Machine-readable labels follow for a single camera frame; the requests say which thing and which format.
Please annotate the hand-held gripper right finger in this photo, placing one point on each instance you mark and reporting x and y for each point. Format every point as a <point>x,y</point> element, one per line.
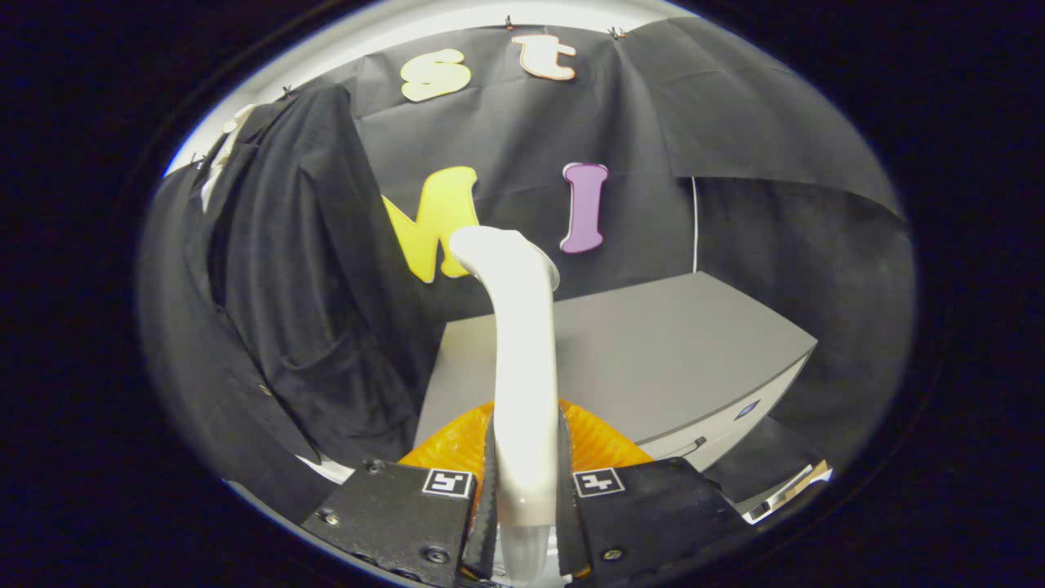
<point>653,514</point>

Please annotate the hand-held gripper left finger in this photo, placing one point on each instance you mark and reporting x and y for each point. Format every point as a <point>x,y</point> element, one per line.
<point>400,514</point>

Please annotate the white garment steamer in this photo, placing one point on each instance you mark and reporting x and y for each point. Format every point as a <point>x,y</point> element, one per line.
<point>522,367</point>

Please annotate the black suit jacket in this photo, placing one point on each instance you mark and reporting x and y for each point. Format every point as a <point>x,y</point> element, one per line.
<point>286,286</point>

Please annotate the white clothes hanger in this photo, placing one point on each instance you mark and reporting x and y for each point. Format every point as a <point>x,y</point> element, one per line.
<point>235,121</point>

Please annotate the cardboard and paper pile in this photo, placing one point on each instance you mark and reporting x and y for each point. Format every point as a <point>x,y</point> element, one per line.
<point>796,486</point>

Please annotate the grey cabinet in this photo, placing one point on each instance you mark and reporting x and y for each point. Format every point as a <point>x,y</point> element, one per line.
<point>653,351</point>

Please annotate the black backdrop cloth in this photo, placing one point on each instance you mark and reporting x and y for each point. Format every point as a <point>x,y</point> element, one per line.
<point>653,122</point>

